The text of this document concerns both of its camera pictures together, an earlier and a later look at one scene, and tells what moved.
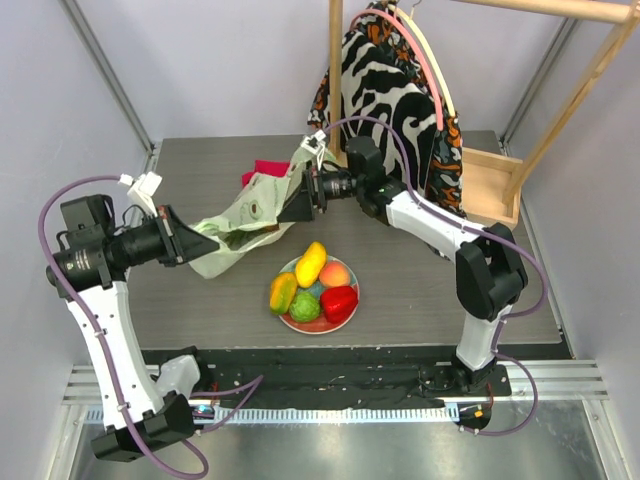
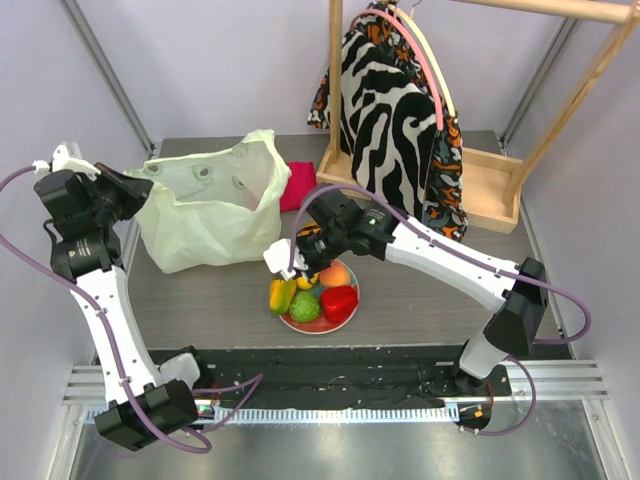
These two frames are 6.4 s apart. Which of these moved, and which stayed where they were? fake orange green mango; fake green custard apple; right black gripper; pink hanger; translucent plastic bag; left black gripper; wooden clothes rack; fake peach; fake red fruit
Moved: right black gripper; left black gripper; translucent plastic bag
Stayed: pink hanger; fake peach; fake green custard apple; fake red fruit; wooden clothes rack; fake orange green mango
